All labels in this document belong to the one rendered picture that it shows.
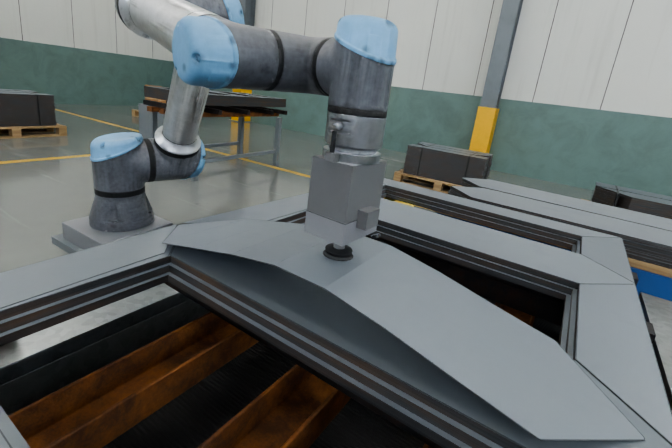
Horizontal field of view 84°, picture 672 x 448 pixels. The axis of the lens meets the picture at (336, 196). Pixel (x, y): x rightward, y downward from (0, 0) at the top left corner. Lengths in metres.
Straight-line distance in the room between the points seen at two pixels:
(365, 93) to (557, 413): 0.38
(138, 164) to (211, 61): 0.65
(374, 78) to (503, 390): 0.35
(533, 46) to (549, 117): 1.24
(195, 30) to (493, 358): 0.47
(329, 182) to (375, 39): 0.17
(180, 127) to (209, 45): 0.58
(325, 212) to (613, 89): 7.23
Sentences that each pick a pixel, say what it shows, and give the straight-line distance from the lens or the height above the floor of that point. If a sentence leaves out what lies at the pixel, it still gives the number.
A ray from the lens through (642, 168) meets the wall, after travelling 7.67.
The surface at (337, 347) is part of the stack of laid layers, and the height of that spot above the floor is 0.85.
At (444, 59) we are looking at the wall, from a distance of 7.90.
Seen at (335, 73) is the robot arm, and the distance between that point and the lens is 0.47.
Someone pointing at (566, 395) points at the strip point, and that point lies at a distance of 0.50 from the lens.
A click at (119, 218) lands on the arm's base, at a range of 1.09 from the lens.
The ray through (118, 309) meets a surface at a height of 0.68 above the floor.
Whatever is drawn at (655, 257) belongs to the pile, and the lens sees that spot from 1.31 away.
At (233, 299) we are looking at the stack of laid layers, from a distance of 0.56.
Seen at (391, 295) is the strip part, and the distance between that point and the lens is 0.48.
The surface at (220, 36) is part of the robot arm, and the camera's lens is 0.46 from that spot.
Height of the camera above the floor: 1.14
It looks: 16 degrees down
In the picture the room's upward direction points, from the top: 7 degrees clockwise
